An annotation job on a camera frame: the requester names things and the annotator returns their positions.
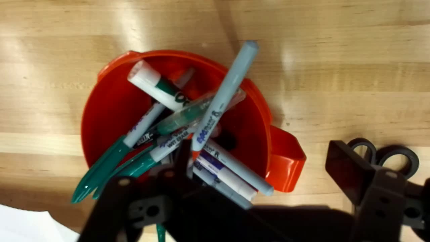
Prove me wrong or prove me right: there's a white paper sheet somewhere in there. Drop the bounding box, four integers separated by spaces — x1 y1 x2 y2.
0 203 80 242

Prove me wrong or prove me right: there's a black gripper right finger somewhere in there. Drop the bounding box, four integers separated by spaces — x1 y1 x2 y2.
325 138 430 242

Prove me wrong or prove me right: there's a thick white green marker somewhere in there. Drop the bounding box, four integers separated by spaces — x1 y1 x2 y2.
126 59 191 113

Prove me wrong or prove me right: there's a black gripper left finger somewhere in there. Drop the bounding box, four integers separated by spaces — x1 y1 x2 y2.
77 138 233 242

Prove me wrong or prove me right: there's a clear green pen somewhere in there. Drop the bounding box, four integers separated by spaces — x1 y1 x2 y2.
153 88 247 137

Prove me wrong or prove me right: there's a white marker blue label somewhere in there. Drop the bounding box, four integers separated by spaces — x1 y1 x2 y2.
193 152 260 203

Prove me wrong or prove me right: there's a grey marker green cap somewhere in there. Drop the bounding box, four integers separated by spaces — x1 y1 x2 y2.
69 67 197 205

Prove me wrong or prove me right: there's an orange cup with handle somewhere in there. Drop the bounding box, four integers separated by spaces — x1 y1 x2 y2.
79 48 307 195

